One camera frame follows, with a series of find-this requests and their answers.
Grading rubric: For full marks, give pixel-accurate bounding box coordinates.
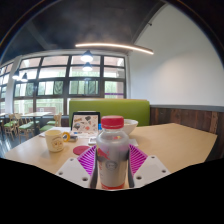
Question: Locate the long curved ceiling light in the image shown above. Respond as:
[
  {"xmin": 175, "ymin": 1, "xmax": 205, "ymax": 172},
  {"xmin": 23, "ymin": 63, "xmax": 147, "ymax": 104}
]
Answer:
[{"xmin": 74, "ymin": 42, "xmax": 155, "ymax": 56}]

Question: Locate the group of green-seated wooden chairs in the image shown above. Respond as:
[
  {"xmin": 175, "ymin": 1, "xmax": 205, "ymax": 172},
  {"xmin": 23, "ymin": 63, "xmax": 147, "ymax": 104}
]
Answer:
[{"xmin": 0, "ymin": 112, "xmax": 63, "ymax": 139}]

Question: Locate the clear red-capped drink bottle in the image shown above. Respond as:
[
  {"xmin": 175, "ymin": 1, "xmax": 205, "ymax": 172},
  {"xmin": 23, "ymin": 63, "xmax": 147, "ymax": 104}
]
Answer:
[{"xmin": 95, "ymin": 115, "xmax": 130, "ymax": 190}]

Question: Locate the white bowl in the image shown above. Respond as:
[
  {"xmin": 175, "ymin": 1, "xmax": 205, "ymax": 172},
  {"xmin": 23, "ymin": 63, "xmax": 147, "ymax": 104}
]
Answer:
[{"xmin": 122, "ymin": 118, "xmax": 139, "ymax": 136}]

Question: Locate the white printed paper sheet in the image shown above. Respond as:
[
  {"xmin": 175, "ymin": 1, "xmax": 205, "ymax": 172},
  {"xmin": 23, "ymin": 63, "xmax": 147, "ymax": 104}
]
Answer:
[{"xmin": 38, "ymin": 126, "xmax": 73, "ymax": 138}]

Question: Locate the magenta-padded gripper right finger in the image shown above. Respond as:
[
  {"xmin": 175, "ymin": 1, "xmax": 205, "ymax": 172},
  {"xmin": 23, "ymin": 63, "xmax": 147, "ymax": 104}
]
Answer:
[{"xmin": 126, "ymin": 143, "xmax": 172, "ymax": 188}]

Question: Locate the wooden dining table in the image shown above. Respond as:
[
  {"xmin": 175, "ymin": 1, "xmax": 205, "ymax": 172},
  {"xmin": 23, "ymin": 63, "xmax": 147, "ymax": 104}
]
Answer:
[{"xmin": 20, "ymin": 111, "xmax": 54, "ymax": 134}]

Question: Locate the cream mug with yellow handle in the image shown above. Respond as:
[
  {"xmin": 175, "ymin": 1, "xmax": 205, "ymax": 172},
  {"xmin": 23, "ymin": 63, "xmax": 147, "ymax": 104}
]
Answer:
[{"xmin": 44, "ymin": 129, "xmax": 71, "ymax": 153}]

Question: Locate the green upholstered bench backrest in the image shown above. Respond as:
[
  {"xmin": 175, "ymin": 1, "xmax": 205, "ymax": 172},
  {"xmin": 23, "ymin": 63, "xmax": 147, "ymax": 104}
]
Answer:
[{"xmin": 68, "ymin": 98, "xmax": 151, "ymax": 128}]

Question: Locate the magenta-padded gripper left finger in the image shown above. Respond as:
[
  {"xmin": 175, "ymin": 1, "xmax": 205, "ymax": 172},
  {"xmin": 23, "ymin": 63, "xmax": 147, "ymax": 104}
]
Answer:
[{"xmin": 55, "ymin": 144, "xmax": 100, "ymax": 189}]

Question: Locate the flat round red coaster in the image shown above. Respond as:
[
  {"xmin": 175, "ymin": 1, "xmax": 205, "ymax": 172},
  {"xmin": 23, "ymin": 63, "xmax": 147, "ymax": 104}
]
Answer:
[{"xmin": 72, "ymin": 145, "xmax": 92, "ymax": 156}]

